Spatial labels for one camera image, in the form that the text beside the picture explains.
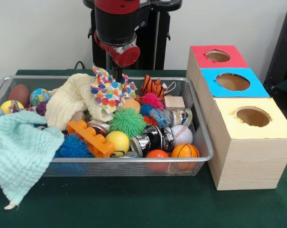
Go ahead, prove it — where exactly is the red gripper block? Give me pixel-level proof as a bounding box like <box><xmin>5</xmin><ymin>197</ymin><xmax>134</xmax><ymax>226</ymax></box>
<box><xmin>93</xmin><ymin>31</ymin><xmax>141</xmax><ymax>83</ymax></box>

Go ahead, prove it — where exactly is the polka dot paper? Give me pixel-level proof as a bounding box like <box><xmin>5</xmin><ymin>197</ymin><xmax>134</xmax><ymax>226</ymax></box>
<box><xmin>90</xmin><ymin>63</ymin><xmax>137</xmax><ymax>114</ymax></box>

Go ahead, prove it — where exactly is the clear mesh bin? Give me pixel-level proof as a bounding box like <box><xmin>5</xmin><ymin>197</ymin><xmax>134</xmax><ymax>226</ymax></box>
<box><xmin>0</xmin><ymin>75</ymin><xmax>214</xmax><ymax>178</ymax></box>

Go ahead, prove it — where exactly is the green spiky ball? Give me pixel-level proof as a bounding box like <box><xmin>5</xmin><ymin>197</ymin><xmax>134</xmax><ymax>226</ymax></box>
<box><xmin>109</xmin><ymin>108</ymin><xmax>147</xmax><ymax>140</ymax></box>

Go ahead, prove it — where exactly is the cream waffle cloth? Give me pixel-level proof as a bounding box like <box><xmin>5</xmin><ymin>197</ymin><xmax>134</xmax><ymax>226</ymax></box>
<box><xmin>45</xmin><ymin>73</ymin><xmax>114</xmax><ymax>131</ymax></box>

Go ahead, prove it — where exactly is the yellow smiley ball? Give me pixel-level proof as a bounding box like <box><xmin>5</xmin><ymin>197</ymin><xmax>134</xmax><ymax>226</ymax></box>
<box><xmin>105</xmin><ymin>130</ymin><xmax>130</xmax><ymax>157</ymax></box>

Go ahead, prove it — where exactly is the orange toy brick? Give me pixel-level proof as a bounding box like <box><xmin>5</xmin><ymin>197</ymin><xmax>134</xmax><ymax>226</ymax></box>
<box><xmin>67</xmin><ymin>120</ymin><xmax>115</xmax><ymax>158</ymax></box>

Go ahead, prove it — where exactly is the blue spiky ball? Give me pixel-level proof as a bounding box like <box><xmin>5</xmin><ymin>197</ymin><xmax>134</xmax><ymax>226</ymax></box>
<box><xmin>54</xmin><ymin>133</ymin><xmax>94</xmax><ymax>159</ymax></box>

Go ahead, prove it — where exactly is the white baseball toy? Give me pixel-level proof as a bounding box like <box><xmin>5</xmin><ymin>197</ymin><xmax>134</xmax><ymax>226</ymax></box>
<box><xmin>170</xmin><ymin>125</ymin><xmax>194</xmax><ymax>147</ymax></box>

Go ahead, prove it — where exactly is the red orange ball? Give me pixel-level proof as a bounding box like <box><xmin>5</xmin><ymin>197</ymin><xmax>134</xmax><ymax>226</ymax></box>
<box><xmin>146</xmin><ymin>150</ymin><xmax>170</xmax><ymax>173</ymax></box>

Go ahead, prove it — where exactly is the orange basketball toy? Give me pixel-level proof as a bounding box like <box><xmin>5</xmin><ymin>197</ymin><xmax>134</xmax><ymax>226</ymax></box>
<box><xmin>171</xmin><ymin>143</ymin><xmax>200</xmax><ymax>171</ymax></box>

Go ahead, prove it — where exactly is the mint green cloth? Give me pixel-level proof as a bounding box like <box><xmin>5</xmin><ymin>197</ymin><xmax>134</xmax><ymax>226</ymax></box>
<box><xmin>0</xmin><ymin>111</ymin><xmax>65</xmax><ymax>210</ymax></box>

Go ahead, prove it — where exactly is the dark green table cloth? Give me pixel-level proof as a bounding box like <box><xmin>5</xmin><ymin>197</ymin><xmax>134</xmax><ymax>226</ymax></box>
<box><xmin>0</xmin><ymin>68</ymin><xmax>287</xmax><ymax>228</ymax></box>

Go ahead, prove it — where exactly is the black floor stand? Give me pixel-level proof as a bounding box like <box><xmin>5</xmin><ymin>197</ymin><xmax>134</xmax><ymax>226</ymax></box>
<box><xmin>263</xmin><ymin>4</ymin><xmax>287</xmax><ymax>88</ymax></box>

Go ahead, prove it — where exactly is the side table green cloth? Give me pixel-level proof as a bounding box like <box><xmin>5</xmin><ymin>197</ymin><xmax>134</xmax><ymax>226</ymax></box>
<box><xmin>266</xmin><ymin>75</ymin><xmax>287</xmax><ymax>95</ymax></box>

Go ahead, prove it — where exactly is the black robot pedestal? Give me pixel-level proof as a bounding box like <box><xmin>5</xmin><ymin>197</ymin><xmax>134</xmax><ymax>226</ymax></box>
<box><xmin>83</xmin><ymin>0</ymin><xmax>183</xmax><ymax>71</ymax></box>

